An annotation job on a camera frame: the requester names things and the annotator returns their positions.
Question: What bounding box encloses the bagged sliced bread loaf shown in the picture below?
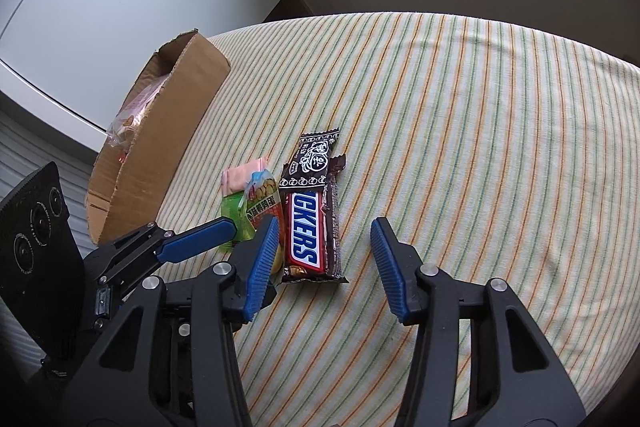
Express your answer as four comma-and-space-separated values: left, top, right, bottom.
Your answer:
106, 75, 168, 154

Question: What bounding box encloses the black white wrapper snack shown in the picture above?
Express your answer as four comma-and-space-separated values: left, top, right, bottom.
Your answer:
288, 128, 340, 181

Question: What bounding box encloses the green snack packet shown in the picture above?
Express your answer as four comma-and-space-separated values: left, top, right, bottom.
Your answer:
220, 192, 255, 254

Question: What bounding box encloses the pink snack packet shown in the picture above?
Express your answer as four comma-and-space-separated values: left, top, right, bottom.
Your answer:
220, 157, 268, 197

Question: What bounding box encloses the brown cardboard box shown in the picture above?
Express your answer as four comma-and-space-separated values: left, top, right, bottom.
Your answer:
86, 29, 231, 245

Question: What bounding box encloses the Snickers bar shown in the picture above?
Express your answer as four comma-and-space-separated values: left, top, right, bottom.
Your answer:
280, 154, 348, 284

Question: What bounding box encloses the colourful jelly snack pouch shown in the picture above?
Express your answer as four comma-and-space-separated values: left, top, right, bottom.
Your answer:
243, 169, 285, 275

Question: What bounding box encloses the striped tablecloth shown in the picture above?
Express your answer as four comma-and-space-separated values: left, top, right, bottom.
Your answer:
158, 13, 639, 426

